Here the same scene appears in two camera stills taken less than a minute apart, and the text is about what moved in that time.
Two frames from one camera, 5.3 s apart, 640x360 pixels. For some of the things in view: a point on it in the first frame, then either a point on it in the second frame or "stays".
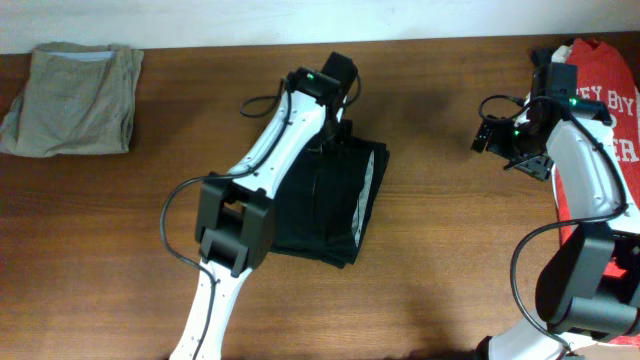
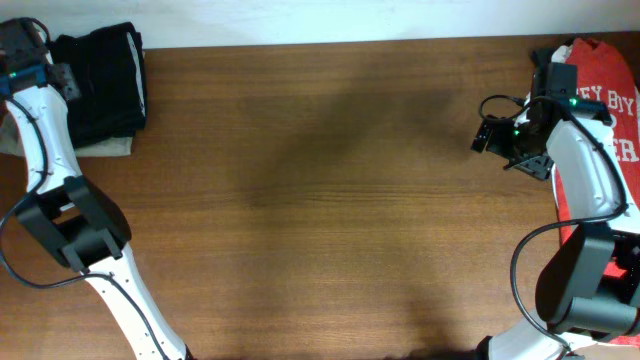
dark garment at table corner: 542,56 stays
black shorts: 328,187 -> 110,67
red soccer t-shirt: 600,79 stays
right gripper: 537,167 stays
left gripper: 344,138 -> 72,88
